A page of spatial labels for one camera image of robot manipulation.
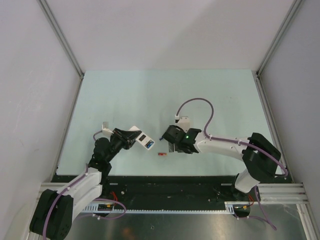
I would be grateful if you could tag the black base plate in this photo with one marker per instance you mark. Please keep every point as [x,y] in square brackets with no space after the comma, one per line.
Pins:
[175,192]

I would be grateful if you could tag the white remote control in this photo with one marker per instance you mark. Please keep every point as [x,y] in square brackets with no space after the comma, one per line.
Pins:
[143,138]

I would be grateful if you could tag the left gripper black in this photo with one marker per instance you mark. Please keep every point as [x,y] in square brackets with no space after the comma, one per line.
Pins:
[126,138]

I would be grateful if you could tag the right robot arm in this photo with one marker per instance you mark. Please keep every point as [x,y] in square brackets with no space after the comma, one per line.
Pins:
[260,157]

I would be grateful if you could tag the left aluminium frame post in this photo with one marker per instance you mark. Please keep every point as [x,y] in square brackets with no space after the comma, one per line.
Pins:
[48,13]

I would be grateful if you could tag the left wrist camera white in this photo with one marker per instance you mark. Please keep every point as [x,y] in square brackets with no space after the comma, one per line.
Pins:
[106,127]

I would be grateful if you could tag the grey slotted cable duct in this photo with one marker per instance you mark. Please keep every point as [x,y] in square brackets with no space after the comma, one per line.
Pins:
[108,208]

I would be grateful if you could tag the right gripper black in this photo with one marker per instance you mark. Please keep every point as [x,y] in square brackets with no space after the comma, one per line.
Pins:
[176,148]

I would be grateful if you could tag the aluminium frame post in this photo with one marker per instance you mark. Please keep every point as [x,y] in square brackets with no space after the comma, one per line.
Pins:
[280,34]
[48,13]

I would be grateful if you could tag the right aluminium frame post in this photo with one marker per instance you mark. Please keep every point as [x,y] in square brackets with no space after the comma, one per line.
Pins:
[280,34]

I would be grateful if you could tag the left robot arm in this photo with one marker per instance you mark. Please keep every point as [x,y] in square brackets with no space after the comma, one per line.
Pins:
[57,209]

